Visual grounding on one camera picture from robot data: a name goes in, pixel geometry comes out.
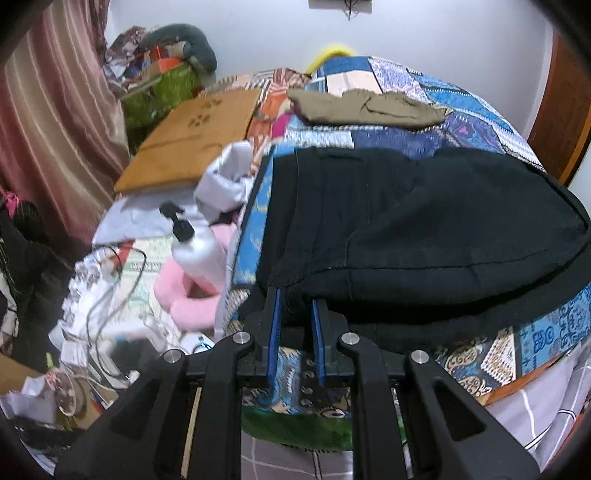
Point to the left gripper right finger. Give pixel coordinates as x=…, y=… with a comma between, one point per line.
x=326, y=328

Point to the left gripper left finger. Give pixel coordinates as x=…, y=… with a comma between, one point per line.
x=268, y=337

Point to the black pants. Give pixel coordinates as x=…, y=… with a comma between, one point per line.
x=460, y=244

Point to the blue patchwork bedspread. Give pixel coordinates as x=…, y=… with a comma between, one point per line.
x=486, y=367

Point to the pink plush cushion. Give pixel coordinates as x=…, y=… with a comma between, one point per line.
x=190, y=308

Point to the white pump bottle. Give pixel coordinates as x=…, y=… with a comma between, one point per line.
x=196, y=250

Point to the olive folded pants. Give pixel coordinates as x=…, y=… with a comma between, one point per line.
x=364, y=107

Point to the wooden board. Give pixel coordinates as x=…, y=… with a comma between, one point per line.
x=192, y=135

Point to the yellow curved pillow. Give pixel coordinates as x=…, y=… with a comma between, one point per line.
x=330, y=52

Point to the green storage box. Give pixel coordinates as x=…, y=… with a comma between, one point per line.
x=152, y=100

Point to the striped red curtain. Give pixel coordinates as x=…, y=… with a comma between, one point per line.
x=63, y=140

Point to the grey plush toy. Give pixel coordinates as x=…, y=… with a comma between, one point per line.
x=196, y=48

